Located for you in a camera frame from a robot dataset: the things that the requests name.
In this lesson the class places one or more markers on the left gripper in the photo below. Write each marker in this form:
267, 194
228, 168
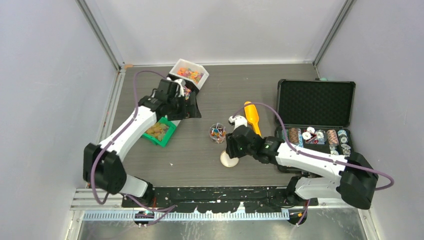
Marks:
187, 112

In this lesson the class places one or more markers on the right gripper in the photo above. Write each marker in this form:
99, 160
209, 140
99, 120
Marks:
231, 149

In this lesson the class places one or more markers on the yellow plastic scoop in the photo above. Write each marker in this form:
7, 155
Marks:
252, 116

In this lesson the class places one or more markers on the clear plastic jar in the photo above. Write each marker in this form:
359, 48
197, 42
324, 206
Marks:
217, 133

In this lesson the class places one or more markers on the green candy bin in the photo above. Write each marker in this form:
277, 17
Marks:
161, 132

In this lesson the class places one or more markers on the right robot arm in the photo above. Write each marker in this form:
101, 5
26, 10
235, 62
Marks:
350, 179

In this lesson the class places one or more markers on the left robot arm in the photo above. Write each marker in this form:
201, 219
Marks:
103, 162

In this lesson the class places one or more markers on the black swirl lollipop bin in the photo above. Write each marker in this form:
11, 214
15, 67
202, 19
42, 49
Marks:
180, 87

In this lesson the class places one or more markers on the white gummy candy bin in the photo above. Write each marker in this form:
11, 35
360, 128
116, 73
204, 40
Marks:
191, 72

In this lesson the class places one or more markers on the black poker chip case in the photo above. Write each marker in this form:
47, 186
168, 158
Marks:
316, 114

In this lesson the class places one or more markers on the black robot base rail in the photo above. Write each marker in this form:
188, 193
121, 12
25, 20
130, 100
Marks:
218, 199

